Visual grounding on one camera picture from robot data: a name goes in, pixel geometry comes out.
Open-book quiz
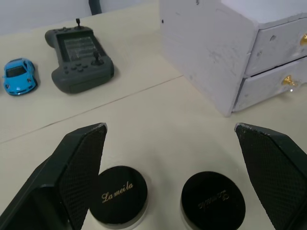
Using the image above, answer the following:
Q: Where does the blue toy car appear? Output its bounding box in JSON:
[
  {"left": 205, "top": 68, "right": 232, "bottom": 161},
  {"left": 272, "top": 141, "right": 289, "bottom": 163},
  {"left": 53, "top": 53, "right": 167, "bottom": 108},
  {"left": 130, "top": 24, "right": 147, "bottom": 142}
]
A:
[{"left": 2, "top": 57, "right": 38, "bottom": 96}]

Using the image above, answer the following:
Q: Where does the round black Lameila compact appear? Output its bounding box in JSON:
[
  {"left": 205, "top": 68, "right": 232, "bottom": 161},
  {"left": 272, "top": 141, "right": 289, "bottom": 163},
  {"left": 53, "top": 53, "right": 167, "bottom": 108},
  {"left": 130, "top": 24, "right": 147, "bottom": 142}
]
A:
[
  {"left": 181, "top": 171, "right": 248, "bottom": 228},
  {"left": 88, "top": 165, "right": 148, "bottom": 225}
]

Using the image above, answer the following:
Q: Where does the white drawer with gold knob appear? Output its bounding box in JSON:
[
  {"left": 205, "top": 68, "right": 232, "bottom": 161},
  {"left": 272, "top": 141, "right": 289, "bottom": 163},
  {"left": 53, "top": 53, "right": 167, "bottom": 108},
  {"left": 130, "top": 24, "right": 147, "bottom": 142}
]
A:
[
  {"left": 231, "top": 56, "right": 307, "bottom": 113},
  {"left": 245, "top": 17, "right": 307, "bottom": 76}
]

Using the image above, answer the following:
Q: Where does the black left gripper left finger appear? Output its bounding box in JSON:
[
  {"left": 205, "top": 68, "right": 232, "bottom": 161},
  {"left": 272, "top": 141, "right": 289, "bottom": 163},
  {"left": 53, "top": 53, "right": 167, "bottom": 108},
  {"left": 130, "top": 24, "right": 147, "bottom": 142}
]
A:
[{"left": 0, "top": 123, "right": 108, "bottom": 230}]

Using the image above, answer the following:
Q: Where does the dark grey post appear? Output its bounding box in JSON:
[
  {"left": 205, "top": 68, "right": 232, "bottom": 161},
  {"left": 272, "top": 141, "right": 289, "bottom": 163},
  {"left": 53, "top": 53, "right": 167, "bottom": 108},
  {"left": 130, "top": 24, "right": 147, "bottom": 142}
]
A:
[{"left": 88, "top": 0, "right": 103, "bottom": 15}]

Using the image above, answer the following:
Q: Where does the dark grey handheld controller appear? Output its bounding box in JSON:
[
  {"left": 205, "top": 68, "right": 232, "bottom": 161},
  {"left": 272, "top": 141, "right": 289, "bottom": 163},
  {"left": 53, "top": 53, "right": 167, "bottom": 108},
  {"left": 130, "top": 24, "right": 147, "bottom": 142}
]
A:
[{"left": 44, "top": 18, "right": 115, "bottom": 94}]

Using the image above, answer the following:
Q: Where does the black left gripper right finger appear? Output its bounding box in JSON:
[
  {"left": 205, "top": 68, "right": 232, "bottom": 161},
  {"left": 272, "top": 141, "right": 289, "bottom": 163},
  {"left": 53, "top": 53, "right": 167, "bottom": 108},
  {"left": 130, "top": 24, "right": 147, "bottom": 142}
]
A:
[{"left": 234, "top": 123, "right": 307, "bottom": 230}]

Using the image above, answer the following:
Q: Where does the white wooden drawer organizer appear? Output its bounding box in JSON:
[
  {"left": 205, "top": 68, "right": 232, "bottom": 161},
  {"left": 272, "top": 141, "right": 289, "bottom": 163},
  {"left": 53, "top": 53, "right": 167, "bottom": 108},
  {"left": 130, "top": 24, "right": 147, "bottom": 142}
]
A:
[{"left": 159, "top": 0, "right": 307, "bottom": 118}]

